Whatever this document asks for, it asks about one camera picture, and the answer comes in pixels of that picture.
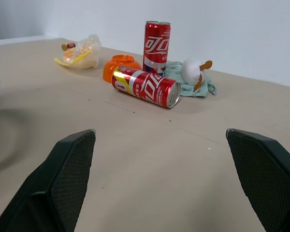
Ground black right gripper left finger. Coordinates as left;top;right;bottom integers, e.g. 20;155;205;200
0;129;96;232

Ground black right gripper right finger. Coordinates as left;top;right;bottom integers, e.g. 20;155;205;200
225;128;290;232

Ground mint green towel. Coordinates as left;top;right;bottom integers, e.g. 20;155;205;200
164;60;218;98

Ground red cola can yellow stripe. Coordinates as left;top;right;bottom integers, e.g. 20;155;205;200
111;65;181;110

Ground white plush duck toy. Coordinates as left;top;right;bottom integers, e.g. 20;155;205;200
181;58;213;92

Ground orange plastic bowl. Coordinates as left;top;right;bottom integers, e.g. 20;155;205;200
102;55;143;84

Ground clear plastic bag yellow contents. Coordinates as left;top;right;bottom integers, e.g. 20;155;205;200
53;34;102;70

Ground small brown yellow toy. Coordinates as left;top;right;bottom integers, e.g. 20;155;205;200
61;43;76;52

